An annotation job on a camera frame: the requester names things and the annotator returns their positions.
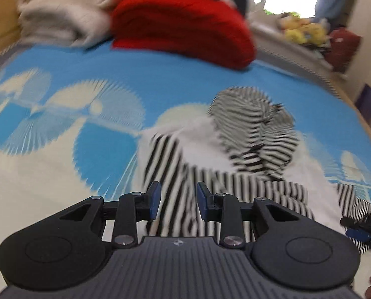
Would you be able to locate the blue and cream patterned bedspread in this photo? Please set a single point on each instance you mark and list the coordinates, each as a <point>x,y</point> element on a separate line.
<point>104,122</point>

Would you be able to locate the cream folded blanket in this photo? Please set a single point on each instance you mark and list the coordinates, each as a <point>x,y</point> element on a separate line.
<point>65,23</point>

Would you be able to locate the black white striped garment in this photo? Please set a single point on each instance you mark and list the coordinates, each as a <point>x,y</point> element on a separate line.
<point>242,144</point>

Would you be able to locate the purple box by wall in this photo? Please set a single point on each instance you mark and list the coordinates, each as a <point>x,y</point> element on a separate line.
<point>363,102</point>

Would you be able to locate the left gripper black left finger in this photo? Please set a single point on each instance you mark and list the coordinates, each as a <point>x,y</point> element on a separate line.
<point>73,245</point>

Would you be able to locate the red folded blanket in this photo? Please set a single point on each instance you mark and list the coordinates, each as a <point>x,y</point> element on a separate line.
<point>208,30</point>

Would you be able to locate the yellow plush toy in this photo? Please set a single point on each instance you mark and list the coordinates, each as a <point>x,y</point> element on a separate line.
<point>303,31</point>

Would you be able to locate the red bag on windowsill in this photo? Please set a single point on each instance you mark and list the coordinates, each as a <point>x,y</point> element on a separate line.
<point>344,44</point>

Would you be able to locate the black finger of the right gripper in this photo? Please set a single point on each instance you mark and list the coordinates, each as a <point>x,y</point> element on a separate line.
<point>359,230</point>

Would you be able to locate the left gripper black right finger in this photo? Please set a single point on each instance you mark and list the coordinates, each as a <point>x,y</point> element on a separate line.
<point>288,248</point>

